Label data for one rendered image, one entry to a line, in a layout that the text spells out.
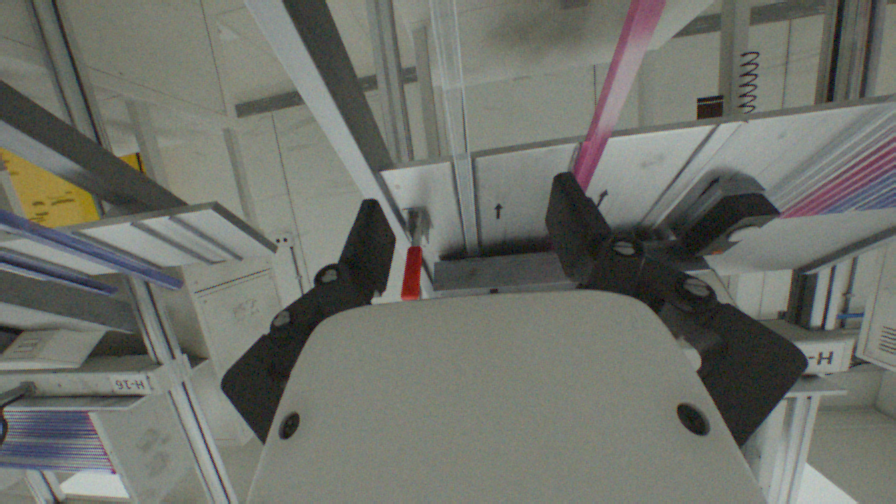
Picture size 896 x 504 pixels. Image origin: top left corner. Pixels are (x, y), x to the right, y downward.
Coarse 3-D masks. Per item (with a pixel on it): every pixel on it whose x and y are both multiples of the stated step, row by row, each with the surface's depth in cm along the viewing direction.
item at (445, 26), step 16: (432, 0) 12; (448, 0) 12; (432, 16) 13; (448, 16) 13; (448, 32) 13; (448, 48) 14; (448, 64) 15; (448, 80) 15; (448, 96) 16; (464, 96) 16; (448, 112) 17; (464, 112) 17; (464, 128) 18; (464, 144) 19; (464, 160) 20; (464, 176) 22; (464, 192) 23; (464, 208) 25; (464, 224) 28
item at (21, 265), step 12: (0, 252) 23; (0, 264) 23; (12, 264) 24; (24, 264) 24; (36, 264) 25; (36, 276) 26; (48, 276) 26; (60, 276) 27; (72, 276) 27; (84, 288) 28; (96, 288) 29; (108, 288) 30
